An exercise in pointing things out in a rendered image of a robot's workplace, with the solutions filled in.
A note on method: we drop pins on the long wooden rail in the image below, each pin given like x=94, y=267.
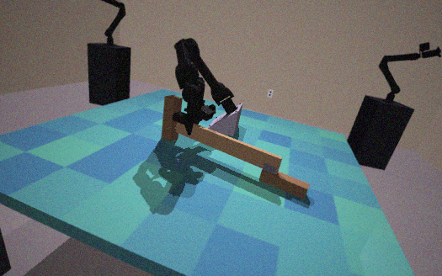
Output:
x=230, y=146

